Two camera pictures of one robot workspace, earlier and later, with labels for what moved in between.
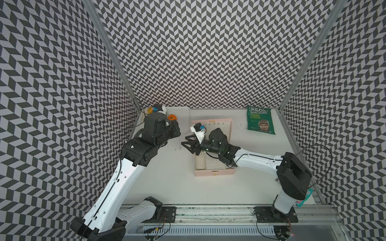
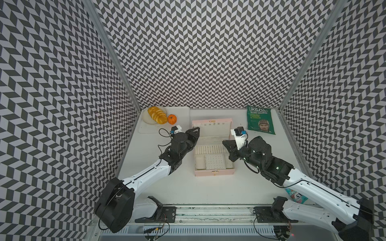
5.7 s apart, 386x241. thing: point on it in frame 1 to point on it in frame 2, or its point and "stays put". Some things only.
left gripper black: (173, 125) to (194, 135)
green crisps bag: (260, 119) stays put
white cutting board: (182, 115) stays put
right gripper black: (195, 146) to (230, 145)
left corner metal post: (106, 36) stays put
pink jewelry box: (204, 165) stays put
